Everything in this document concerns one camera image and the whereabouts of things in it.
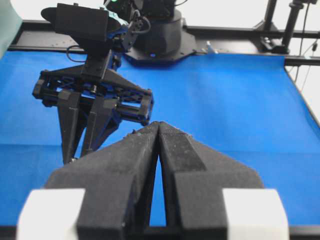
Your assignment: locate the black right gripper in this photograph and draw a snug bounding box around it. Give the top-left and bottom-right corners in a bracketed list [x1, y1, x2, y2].
[32, 50, 154, 164]

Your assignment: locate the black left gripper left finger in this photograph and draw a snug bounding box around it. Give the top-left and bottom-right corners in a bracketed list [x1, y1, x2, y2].
[45, 121, 159, 240]

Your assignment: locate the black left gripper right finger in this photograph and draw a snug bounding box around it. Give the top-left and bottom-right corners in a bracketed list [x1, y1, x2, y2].
[158, 121, 264, 240]

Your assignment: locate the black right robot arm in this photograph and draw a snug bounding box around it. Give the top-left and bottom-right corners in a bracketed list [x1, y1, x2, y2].
[32, 0, 264, 240]

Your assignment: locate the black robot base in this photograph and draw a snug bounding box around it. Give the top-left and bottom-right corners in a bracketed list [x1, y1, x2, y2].
[125, 0, 197, 64]

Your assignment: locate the blue mat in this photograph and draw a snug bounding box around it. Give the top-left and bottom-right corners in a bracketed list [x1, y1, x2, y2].
[0, 51, 320, 226]

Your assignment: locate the grey-green blurred panel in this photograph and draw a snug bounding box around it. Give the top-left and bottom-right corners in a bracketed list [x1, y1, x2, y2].
[0, 0, 23, 58]

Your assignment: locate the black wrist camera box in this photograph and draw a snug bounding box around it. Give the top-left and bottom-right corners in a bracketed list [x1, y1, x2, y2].
[41, 3, 121, 42]

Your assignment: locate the black aluminium frame rail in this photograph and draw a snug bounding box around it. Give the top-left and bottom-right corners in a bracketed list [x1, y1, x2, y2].
[7, 19, 320, 67]

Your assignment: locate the black frame upright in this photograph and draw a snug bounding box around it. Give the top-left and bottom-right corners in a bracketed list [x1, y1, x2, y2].
[253, 0, 278, 31]

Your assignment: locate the black camera stand pole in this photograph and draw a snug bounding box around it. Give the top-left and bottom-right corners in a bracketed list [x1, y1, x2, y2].
[271, 0, 318, 54]

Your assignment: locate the black hanging cable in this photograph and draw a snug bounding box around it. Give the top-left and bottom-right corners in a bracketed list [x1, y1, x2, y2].
[294, 0, 318, 93]

